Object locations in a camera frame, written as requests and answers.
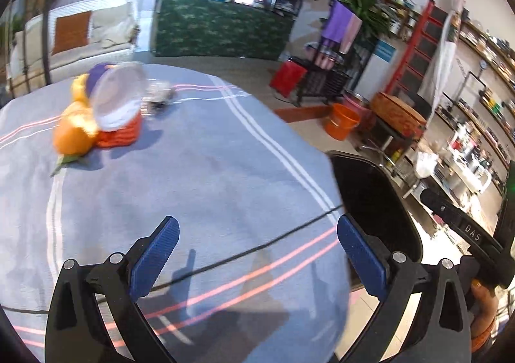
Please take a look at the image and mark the black charging cable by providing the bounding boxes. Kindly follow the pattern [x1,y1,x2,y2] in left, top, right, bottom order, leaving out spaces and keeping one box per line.
[0,205,347,314]

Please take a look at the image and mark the purple packet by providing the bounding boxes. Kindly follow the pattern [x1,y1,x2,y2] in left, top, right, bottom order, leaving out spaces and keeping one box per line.
[88,63,118,97]

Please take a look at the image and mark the red ladder shelf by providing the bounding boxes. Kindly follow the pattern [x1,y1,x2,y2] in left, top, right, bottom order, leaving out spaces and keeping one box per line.
[384,0,450,97]

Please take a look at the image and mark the purple towel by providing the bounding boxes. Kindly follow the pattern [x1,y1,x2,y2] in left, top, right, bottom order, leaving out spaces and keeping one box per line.
[323,1,353,42]

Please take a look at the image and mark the person's right hand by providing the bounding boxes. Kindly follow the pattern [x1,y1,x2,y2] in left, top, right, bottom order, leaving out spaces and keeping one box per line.
[468,280,500,353]

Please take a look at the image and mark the pink towel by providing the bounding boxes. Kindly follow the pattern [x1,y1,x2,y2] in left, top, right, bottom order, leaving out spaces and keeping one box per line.
[340,14,363,55]

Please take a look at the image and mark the cluttered cosmetics table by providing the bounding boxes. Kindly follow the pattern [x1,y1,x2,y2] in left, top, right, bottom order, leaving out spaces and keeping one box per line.
[414,121,496,203]

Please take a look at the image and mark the black iron rack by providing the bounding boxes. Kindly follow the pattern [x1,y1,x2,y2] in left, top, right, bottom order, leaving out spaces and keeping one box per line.
[295,39,377,107]

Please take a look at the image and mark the striped grey blanket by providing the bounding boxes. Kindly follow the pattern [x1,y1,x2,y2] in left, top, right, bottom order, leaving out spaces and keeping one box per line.
[0,63,353,363]

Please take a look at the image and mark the clear plastic wrapper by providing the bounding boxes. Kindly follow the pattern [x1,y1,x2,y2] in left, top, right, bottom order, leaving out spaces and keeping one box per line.
[143,80,176,115]

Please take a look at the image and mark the yellow fruit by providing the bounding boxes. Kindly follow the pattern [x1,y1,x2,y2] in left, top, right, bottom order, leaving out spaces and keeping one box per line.
[71,74,90,104]

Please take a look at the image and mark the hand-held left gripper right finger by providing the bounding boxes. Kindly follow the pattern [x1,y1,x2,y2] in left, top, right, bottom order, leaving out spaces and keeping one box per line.
[337,215,471,363]

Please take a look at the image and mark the pink basin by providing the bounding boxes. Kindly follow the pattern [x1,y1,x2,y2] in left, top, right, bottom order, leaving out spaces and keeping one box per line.
[342,90,373,116]

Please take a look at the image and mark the white standing banner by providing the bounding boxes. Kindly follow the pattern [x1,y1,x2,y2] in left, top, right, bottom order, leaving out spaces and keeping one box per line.
[426,11,462,123]

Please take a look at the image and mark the green patterned counter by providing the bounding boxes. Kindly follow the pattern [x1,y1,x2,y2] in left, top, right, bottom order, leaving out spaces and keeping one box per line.
[153,0,295,62]

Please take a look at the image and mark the chrome swivel stool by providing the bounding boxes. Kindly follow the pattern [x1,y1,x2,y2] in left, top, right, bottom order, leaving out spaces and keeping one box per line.
[358,121,412,179]

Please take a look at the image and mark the potted green plant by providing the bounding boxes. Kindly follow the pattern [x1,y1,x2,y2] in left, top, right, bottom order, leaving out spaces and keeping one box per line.
[325,0,394,40]

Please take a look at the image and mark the orange bucket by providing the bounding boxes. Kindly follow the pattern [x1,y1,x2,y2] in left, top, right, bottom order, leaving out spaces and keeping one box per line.
[324,102,362,141]

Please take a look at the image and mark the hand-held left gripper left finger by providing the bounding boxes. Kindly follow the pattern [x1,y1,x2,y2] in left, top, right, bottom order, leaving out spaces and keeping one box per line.
[46,216,180,363]

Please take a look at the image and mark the red mesh bag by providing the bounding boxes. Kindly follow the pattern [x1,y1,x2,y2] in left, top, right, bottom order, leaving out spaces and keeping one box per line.
[97,111,143,148]

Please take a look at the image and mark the wall shelf with jars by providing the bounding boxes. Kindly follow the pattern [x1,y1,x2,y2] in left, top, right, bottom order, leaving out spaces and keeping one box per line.
[298,0,420,38]

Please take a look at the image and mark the white wicker swing sofa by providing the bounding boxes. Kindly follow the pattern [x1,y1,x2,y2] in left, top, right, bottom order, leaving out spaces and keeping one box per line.
[8,0,140,87]

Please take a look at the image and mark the beige cushion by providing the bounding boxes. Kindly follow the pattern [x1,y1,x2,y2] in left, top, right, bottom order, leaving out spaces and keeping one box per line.
[23,14,55,62]
[92,5,136,50]

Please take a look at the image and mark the orange cushion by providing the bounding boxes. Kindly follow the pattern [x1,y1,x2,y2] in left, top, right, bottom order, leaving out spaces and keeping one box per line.
[52,11,93,55]

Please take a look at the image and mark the long wall shelves with bottles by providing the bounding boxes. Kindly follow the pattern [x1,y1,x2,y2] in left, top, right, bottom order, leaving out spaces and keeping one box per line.
[438,17,515,203]

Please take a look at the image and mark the orange fruit with leaf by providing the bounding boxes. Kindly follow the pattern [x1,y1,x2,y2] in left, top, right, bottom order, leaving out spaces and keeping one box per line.
[50,101,98,176]

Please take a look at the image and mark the black iron bed headboard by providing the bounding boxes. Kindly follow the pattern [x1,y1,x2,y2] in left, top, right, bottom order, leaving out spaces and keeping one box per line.
[0,0,62,99]

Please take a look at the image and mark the clear plastic container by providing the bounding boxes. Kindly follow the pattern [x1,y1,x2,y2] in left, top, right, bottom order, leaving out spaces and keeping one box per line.
[93,62,146,131]

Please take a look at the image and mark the black trash bin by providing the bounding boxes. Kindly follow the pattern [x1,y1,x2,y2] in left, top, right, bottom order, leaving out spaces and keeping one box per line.
[326,150,423,296]

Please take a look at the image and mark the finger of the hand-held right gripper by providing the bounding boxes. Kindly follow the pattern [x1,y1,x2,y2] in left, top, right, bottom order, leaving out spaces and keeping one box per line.
[420,188,459,227]

